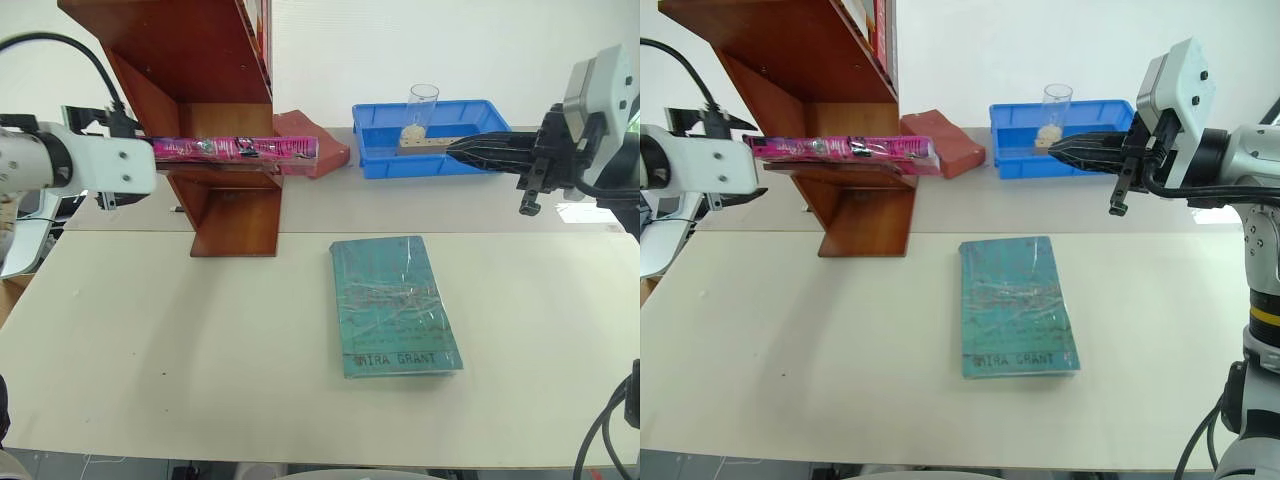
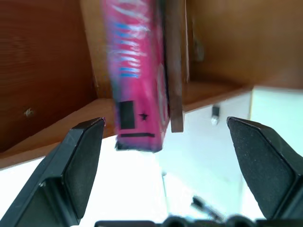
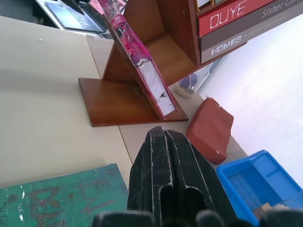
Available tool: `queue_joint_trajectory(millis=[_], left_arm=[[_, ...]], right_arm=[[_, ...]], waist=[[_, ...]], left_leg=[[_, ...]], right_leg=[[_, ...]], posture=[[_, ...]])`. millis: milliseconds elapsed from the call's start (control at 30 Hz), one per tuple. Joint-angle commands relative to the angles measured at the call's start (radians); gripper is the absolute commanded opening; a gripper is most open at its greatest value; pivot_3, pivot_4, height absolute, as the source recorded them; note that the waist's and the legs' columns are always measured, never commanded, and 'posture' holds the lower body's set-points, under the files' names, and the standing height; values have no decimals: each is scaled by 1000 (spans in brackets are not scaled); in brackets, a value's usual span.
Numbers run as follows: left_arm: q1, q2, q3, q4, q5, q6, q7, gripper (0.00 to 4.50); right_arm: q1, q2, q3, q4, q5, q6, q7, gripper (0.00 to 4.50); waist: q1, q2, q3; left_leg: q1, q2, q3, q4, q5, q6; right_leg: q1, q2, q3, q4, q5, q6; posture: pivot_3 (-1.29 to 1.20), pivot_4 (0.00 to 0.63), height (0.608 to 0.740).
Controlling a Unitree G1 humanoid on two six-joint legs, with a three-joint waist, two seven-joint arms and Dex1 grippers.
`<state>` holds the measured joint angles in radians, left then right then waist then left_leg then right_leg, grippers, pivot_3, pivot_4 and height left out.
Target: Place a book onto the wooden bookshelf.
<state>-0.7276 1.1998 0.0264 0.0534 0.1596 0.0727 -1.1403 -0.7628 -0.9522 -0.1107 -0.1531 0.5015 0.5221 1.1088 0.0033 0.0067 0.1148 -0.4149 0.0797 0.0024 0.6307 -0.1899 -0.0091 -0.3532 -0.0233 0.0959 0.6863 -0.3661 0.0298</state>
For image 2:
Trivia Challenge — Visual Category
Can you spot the white box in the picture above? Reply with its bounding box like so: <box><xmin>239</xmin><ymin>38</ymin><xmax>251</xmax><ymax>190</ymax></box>
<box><xmin>250</xmin><ymin>85</ymin><xmax>303</xmax><ymax>157</ymax></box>

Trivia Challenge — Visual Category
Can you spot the small black and silver fitting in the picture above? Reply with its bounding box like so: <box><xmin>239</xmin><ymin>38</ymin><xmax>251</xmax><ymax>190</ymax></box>
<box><xmin>211</xmin><ymin>105</ymin><xmax>221</xmax><ymax>125</ymax></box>

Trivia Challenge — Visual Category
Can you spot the pink book with black marks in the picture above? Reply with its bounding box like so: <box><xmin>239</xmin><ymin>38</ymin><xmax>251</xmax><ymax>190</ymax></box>
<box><xmin>100</xmin><ymin>0</ymin><xmax>171</xmax><ymax>154</ymax></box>

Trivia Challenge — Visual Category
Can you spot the dark brown hardcover book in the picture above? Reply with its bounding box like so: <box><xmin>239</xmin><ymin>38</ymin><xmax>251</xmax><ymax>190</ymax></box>
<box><xmin>163</xmin><ymin>0</ymin><xmax>185</xmax><ymax>133</ymax></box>

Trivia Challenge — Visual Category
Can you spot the wooden bookshelf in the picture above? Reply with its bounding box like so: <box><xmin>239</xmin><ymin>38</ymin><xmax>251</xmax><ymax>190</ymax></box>
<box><xmin>0</xmin><ymin>0</ymin><xmax>303</xmax><ymax>171</ymax></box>

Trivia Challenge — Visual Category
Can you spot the black pen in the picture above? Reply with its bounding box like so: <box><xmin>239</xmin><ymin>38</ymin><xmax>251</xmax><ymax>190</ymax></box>
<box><xmin>190</xmin><ymin>195</ymin><xmax>224</xmax><ymax>222</ymax></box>

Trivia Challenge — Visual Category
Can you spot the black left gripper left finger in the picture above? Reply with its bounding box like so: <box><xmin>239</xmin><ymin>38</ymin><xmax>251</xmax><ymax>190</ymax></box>
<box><xmin>0</xmin><ymin>117</ymin><xmax>106</xmax><ymax>227</ymax></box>

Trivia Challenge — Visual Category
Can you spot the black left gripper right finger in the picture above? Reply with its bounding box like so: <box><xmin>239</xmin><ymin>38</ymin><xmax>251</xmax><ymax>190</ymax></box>
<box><xmin>226</xmin><ymin>116</ymin><xmax>303</xmax><ymax>221</ymax></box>

